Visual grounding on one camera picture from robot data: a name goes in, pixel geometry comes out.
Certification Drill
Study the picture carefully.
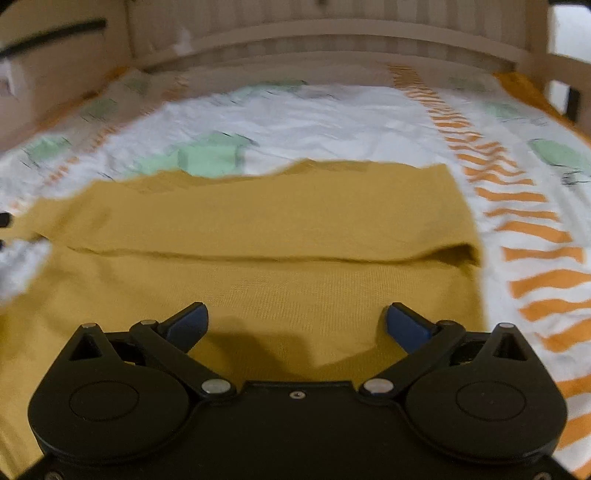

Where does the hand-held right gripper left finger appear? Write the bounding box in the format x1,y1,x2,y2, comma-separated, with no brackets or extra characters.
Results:
68,302,236,401

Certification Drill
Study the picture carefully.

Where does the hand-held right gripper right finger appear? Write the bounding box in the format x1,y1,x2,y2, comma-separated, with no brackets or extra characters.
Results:
360,303,530,403

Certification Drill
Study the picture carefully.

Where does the mustard yellow garment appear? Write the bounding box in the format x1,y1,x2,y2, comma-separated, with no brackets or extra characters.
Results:
0,158,488,478

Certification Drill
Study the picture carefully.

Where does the printed white bed sheet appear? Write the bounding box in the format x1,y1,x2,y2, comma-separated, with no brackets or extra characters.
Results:
0,65,591,476

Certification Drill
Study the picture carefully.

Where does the cardboard box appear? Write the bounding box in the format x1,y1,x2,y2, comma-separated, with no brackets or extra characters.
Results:
0,0,132,144

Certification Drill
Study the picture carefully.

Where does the wooden bed frame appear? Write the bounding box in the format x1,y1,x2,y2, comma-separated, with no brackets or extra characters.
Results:
126,0,591,127

